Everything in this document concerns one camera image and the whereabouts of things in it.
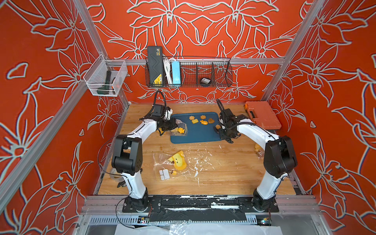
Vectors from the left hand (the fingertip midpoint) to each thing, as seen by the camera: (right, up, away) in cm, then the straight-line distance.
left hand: (177, 124), depth 93 cm
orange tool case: (+61, +8, +14) cm, 63 cm away
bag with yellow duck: (-5, -25, -8) cm, 27 cm away
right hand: (+28, -7, -2) cm, 29 cm away
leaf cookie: (+19, +5, +16) cm, 25 cm away
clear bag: (+1, 0, +6) cm, 6 cm away
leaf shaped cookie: (+10, +4, +17) cm, 20 cm away
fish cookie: (+19, +1, +13) cm, 23 cm away
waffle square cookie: (+13, +2, +14) cm, 19 cm away
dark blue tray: (+14, -7, +7) cm, 17 cm away
